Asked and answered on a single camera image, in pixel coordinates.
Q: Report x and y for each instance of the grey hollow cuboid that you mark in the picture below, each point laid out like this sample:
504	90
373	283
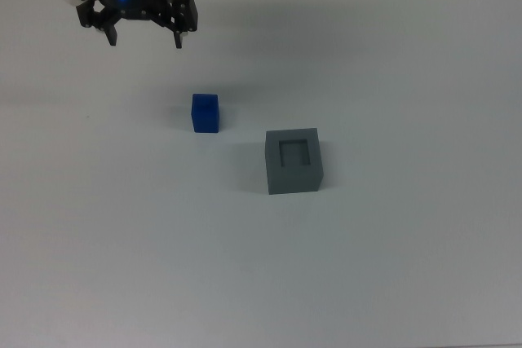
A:
291	179

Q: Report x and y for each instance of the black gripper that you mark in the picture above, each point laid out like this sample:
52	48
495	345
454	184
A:
138	1

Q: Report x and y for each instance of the blue block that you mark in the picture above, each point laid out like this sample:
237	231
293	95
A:
205	113

